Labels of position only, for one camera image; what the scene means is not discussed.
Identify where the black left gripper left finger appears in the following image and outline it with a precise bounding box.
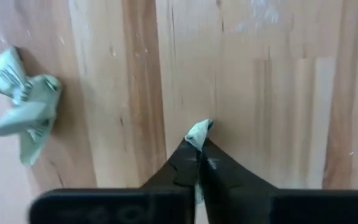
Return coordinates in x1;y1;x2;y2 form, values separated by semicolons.
29;138;202;224

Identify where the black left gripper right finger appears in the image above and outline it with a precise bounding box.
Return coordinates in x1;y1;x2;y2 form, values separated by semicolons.
198;138;358;224

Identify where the green truvia packet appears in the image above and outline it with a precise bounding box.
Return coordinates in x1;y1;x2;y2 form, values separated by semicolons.
0;73;63;167
184;119;214;205
0;47;33;105

